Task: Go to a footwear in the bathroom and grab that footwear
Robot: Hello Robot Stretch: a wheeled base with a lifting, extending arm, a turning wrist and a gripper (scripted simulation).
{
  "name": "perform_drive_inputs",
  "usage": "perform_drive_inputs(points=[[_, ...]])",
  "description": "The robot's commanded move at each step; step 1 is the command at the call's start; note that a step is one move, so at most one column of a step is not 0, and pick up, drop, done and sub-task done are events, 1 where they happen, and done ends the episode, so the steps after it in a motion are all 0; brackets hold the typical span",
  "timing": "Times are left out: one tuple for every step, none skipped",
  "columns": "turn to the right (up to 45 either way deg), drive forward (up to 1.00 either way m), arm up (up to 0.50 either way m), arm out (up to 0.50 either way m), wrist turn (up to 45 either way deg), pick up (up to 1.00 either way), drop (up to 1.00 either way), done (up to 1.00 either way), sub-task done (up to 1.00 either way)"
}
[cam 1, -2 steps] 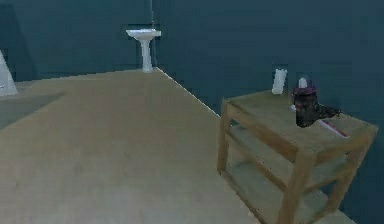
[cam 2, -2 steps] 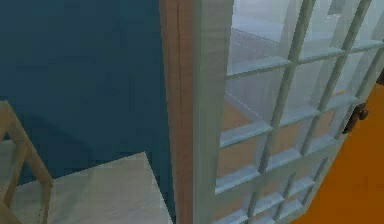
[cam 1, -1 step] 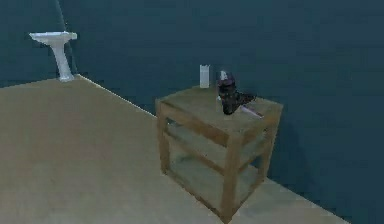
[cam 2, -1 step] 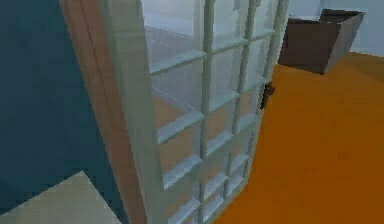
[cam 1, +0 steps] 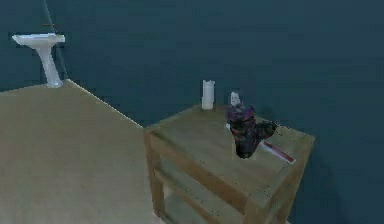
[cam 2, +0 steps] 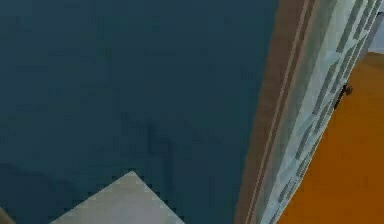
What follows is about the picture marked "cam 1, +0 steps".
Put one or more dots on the small white bottle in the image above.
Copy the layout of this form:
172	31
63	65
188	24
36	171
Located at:
235	99

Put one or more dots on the wooden shelf table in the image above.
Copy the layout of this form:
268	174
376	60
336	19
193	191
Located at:
200	156

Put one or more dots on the red and white toothbrush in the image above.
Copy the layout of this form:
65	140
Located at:
278	152

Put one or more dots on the white pedestal sink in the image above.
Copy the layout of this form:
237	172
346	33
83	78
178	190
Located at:
46	56

